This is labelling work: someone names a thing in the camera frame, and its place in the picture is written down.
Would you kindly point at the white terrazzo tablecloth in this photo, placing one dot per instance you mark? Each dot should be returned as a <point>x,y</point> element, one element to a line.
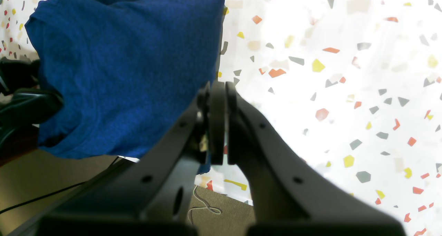
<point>354,87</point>

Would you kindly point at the dark blue t-shirt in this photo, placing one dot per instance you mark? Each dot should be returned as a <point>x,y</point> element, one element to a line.
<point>126,70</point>

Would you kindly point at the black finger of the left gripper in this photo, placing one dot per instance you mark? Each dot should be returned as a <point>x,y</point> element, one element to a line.
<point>28,107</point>

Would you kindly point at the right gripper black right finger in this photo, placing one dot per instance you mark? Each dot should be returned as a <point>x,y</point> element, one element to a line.
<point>289,197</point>

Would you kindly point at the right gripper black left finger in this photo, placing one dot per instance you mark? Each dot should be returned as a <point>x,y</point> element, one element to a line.
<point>151,197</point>

